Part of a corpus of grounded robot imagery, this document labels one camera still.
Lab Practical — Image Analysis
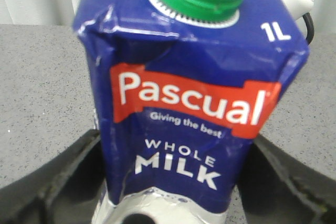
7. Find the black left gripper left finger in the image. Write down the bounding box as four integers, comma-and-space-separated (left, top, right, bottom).
1, 130, 105, 223

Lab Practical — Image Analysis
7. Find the blue white milk carton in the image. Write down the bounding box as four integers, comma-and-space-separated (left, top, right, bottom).
73, 0, 309, 223

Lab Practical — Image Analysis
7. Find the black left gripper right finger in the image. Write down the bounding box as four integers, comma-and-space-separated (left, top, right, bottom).
237, 135, 335, 223

